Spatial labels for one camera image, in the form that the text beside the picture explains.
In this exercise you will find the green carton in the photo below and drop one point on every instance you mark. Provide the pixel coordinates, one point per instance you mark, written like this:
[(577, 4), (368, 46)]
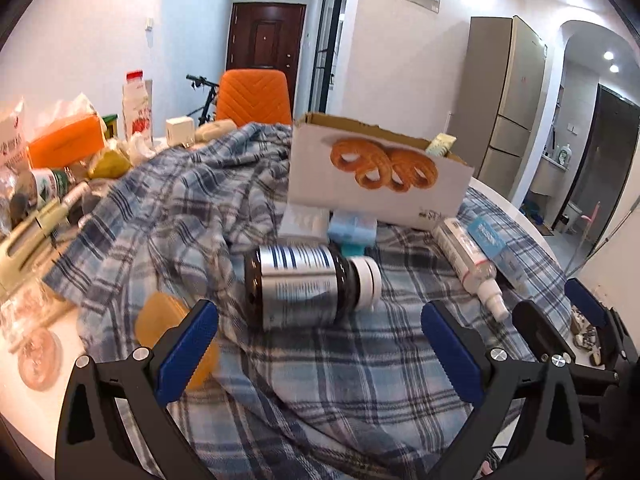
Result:
[(111, 127)]

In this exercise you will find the translucent plastic bag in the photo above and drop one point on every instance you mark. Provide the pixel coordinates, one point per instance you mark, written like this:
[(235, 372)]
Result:
[(75, 107)]

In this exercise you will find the white toilet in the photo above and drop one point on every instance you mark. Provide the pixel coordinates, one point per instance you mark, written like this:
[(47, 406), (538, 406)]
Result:
[(576, 215)]

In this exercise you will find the beige vanity cabinet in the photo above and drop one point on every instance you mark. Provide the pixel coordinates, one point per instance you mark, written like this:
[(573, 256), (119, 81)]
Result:
[(547, 175)]

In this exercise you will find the cardboard box with pastry print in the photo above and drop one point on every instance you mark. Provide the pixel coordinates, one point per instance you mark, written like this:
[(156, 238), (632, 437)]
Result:
[(310, 180)]

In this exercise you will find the black framed glass door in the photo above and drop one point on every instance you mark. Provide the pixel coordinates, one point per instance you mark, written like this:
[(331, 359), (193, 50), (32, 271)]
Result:
[(327, 35)]

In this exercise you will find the pale green plastic tool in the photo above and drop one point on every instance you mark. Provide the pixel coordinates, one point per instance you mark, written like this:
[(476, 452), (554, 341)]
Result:
[(25, 240)]

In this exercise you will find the clear round plastic lid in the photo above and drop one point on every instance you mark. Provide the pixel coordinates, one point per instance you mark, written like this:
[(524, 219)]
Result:
[(40, 360)]

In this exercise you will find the brown bottle with silver label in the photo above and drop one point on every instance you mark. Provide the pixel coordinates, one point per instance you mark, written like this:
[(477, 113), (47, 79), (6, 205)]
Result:
[(300, 285)]

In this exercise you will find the dark bathroom door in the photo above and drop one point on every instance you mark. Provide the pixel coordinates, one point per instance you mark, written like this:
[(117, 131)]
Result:
[(605, 160)]

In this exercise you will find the beige refrigerator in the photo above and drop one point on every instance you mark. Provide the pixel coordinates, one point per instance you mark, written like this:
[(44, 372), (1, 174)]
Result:
[(505, 90)]

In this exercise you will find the red and white milk carton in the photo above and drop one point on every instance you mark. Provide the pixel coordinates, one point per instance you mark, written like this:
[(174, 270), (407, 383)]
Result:
[(137, 110)]

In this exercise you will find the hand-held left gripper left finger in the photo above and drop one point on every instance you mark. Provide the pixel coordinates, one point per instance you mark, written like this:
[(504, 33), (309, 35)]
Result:
[(185, 352)]

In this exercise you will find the small white box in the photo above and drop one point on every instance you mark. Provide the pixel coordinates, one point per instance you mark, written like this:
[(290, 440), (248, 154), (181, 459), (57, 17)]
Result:
[(179, 131)]

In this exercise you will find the light blue round jar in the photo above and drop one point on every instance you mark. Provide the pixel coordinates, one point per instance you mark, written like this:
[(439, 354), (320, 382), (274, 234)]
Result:
[(356, 250)]

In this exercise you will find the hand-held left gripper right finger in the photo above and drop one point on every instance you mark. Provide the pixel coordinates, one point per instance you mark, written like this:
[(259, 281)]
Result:
[(452, 352)]

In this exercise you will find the orange tissue box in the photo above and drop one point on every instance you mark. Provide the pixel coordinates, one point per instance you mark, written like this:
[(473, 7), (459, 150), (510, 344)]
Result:
[(65, 142)]

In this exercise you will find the cream plush toy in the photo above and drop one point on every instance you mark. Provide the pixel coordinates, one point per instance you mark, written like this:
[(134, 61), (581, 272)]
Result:
[(215, 131)]

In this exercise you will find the dark wooden door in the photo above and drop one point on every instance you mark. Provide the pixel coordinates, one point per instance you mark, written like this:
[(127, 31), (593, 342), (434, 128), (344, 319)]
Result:
[(260, 35)]

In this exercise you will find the white tube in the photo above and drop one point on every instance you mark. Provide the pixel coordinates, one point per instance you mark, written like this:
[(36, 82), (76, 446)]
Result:
[(75, 196)]

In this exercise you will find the amber soap bar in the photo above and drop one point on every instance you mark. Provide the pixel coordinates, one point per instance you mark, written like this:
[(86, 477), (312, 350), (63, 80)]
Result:
[(155, 320)]

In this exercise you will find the clear plastic packaging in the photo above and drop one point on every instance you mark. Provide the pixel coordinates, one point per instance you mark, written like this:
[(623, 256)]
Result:
[(25, 305)]

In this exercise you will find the white snack bag red print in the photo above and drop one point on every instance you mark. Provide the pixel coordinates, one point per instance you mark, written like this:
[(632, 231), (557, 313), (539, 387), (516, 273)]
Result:
[(12, 140)]

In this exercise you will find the grey broom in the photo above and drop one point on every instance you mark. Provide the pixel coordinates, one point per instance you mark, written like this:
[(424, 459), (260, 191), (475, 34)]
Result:
[(610, 232)]

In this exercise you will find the plastic bottle with green label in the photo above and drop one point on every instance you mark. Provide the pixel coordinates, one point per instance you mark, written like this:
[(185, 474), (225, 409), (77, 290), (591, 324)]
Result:
[(50, 182)]

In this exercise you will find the silver white box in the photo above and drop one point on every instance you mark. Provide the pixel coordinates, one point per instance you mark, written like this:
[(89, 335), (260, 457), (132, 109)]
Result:
[(302, 222)]

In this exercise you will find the yellow plastic bag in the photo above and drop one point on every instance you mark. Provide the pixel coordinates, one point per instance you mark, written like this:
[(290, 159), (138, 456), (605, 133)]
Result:
[(110, 165)]

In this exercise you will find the patterned doormat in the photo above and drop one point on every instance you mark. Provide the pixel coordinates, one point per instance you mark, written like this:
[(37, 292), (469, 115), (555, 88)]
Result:
[(545, 230)]

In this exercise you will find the orange quilted chair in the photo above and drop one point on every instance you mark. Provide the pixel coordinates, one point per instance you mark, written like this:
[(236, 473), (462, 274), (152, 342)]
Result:
[(255, 95)]

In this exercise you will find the light blue packet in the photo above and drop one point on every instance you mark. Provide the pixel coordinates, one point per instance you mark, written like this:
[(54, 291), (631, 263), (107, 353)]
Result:
[(352, 227)]

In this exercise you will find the grey shoe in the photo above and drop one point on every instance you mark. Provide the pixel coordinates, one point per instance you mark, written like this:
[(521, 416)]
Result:
[(586, 335)]

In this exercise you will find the light blue carton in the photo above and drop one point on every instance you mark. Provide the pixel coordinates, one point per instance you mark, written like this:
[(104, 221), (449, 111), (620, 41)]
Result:
[(492, 240)]

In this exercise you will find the blue plaid cloth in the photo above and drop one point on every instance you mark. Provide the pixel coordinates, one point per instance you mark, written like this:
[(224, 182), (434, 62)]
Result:
[(200, 220)]

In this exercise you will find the white detergent bottle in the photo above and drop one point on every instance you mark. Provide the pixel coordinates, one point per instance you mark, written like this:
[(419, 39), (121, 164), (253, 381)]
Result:
[(563, 154)]

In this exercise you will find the crumpled white plastic bag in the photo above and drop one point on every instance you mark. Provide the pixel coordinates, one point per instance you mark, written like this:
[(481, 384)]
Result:
[(140, 147)]

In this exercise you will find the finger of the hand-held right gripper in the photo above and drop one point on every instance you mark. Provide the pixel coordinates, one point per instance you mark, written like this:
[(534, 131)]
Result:
[(585, 297), (537, 327)]

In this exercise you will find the pale green box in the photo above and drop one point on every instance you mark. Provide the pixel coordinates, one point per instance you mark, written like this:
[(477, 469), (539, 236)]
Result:
[(441, 144)]

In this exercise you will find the blue basin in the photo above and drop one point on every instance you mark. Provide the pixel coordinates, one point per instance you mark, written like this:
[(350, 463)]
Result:
[(531, 214)]

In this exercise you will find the black bicycle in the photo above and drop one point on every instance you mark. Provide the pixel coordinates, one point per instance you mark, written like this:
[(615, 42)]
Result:
[(200, 80)]

